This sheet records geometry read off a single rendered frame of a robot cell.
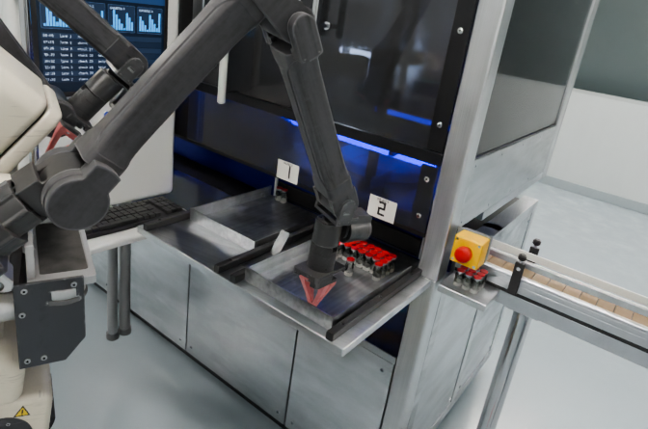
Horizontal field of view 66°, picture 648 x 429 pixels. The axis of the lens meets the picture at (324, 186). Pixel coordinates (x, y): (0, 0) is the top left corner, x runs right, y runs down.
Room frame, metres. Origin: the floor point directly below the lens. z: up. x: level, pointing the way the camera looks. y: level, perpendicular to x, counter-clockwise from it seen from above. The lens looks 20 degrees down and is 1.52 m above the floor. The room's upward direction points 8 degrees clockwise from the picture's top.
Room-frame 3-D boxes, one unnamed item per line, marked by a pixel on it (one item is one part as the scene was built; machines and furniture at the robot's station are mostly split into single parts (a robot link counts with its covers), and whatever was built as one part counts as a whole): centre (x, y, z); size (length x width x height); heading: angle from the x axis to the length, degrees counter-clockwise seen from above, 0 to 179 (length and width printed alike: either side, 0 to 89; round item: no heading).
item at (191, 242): (1.22, 0.07, 0.87); 0.70 x 0.48 x 0.02; 56
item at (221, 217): (1.37, 0.17, 0.90); 0.34 x 0.26 x 0.04; 146
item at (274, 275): (1.09, -0.05, 0.90); 0.34 x 0.26 x 0.04; 145
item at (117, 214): (1.38, 0.61, 0.82); 0.40 x 0.14 x 0.02; 142
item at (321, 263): (0.93, -0.02, 1.02); 0.10 x 0.07 x 0.07; 145
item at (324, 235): (0.93, -0.02, 1.08); 0.07 x 0.06 x 0.07; 129
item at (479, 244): (1.14, -0.39, 1.00); 0.08 x 0.07 x 0.07; 146
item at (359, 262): (1.18, -0.11, 0.90); 0.18 x 0.02 x 0.05; 55
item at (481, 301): (1.16, -0.42, 0.87); 0.14 x 0.13 x 0.02; 146
